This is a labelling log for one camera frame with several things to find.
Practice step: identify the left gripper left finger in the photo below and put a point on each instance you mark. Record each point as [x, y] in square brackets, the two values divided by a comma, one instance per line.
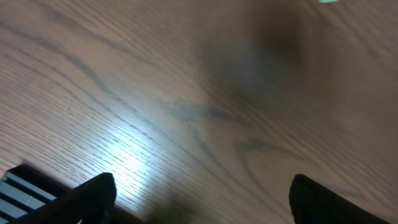
[90, 202]

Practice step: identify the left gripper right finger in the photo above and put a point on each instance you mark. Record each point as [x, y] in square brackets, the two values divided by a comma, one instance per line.
[312, 203]

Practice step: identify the lime green microfiber cloth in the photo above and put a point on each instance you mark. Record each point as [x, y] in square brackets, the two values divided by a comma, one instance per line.
[327, 1]

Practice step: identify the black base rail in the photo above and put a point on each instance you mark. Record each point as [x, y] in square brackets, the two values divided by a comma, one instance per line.
[25, 189]

